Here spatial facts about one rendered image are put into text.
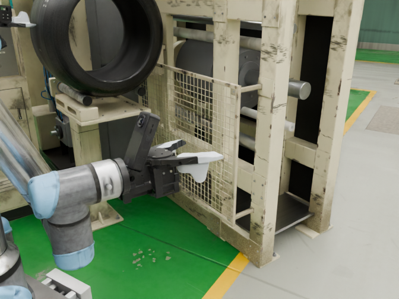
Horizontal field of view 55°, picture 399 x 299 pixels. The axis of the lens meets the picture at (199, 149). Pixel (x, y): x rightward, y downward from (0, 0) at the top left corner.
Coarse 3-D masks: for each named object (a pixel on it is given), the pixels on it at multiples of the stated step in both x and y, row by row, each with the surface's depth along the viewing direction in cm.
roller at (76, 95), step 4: (60, 84) 197; (64, 84) 194; (60, 88) 196; (64, 88) 191; (68, 88) 188; (72, 88) 186; (64, 92) 192; (68, 92) 186; (72, 92) 183; (76, 92) 181; (72, 96) 183; (76, 96) 179; (80, 96) 176; (84, 96) 174; (88, 96) 174; (80, 100) 175; (84, 100) 173; (88, 100) 174; (92, 100) 175; (84, 104) 174; (88, 104) 175
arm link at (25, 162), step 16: (0, 112) 67; (0, 128) 67; (16, 128) 70; (0, 144) 68; (16, 144) 70; (32, 144) 74; (0, 160) 70; (16, 160) 71; (32, 160) 73; (16, 176) 72; (32, 176) 73
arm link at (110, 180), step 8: (104, 160) 71; (96, 168) 69; (104, 168) 69; (112, 168) 69; (104, 176) 68; (112, 176) 69; (120, 176) 70; (104, 184) 68; (112, 184) 69; (120, 184) 70; (104, 192) 68; (112, 192) 69; (120, 192) 70; (104, 200) 70
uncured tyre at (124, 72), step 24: (72, 0) 154; (120, 0) 193; (144, 0) 172; (48, 24) 154; (144, 24) 197; (48, 48) 157; (120, 48) 205; (144, 48) 200; (72, 72) 163; (96, 72) 198; (120, 72) 203; (144, 72) 184; (96, 96) 178
